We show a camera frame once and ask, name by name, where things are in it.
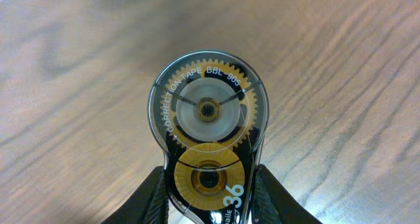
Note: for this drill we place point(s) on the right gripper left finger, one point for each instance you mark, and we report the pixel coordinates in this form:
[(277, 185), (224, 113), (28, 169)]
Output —
[(148, 204)]

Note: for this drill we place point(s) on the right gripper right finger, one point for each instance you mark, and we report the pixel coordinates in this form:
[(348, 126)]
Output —
[(271, 203)]

